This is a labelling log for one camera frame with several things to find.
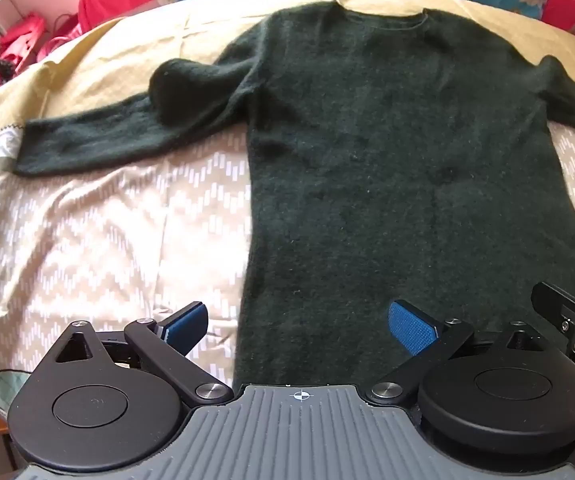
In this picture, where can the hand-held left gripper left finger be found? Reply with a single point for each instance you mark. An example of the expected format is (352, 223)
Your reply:
(187, 329)

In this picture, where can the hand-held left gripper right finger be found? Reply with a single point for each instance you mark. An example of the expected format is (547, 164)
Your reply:
(410, 327)

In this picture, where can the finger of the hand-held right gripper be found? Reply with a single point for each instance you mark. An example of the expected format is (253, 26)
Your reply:
(570, 317)

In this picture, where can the dark green sweater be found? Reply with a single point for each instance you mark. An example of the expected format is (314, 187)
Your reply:
(367, 160)

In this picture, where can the beige patterned bedspread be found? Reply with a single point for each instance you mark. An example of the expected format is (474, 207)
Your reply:
(117, 235)

